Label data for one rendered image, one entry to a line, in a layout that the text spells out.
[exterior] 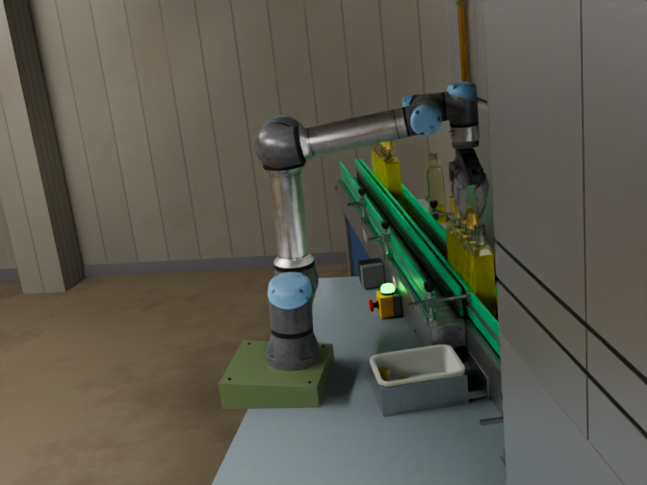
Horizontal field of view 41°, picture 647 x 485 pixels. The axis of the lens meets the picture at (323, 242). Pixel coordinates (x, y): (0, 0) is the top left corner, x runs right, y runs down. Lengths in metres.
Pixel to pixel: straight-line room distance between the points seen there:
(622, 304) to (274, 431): 1.37
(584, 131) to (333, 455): 1.26
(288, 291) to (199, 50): 3.31
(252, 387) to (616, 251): 1.47
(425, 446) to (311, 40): 3.55
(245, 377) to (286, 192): 0.51
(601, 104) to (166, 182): 4.84
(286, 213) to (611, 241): 1.49
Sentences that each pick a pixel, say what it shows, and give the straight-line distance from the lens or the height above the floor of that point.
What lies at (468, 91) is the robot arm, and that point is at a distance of 2.28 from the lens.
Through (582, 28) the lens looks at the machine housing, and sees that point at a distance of 0.99.
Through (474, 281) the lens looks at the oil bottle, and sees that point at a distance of 2.34.
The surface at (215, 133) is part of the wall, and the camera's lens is 5.49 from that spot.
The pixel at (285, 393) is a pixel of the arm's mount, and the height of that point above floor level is 0.79.
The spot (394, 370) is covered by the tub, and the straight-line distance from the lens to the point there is 2.34.
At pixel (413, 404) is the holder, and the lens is 2.21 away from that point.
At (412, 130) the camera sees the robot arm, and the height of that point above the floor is 1.43.
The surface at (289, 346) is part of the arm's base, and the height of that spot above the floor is 0.88.
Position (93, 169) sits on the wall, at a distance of 5.83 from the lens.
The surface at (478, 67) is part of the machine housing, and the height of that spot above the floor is 1.49.
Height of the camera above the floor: 1.84
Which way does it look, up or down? 18 degrees down
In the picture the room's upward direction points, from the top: 7 degrees counter-clockwise
